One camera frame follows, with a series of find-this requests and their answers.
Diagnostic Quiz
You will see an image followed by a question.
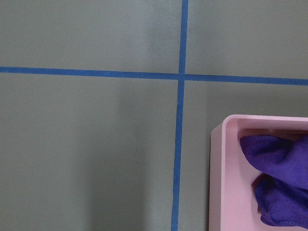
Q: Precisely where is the purple cloth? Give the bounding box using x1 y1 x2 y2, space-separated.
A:
240 135 308 229

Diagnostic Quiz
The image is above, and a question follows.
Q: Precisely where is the pink plastic bin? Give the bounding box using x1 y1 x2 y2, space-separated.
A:
208 115 308 231

